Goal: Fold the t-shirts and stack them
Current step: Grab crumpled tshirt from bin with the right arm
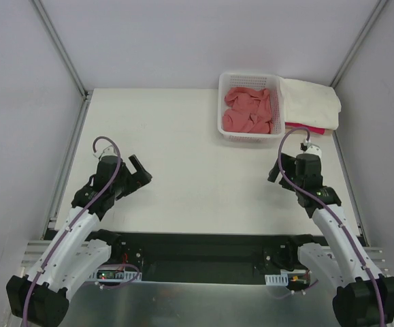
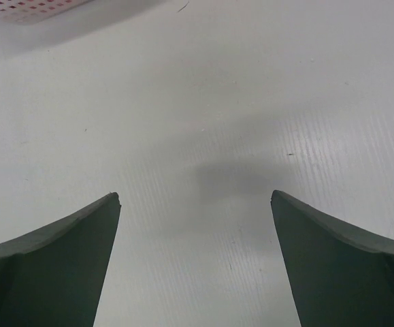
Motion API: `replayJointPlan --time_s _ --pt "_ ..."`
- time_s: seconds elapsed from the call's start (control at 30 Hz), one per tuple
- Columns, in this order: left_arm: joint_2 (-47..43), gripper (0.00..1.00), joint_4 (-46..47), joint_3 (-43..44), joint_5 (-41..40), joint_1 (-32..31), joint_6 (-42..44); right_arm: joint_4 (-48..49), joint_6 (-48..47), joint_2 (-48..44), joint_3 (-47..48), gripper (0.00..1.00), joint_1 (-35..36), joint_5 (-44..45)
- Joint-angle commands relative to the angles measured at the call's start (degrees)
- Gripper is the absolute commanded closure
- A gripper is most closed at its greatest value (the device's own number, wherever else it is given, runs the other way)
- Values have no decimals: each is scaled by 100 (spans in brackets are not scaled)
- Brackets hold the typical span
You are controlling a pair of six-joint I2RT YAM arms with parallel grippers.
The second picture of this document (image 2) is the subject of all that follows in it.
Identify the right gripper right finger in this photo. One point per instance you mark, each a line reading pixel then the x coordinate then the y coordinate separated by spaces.
pixel 339 274

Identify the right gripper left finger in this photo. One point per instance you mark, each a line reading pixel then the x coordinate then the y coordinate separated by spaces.
pixel 54 275

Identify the white perforated plastic basket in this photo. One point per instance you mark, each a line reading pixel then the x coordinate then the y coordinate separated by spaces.
pixel 33 11

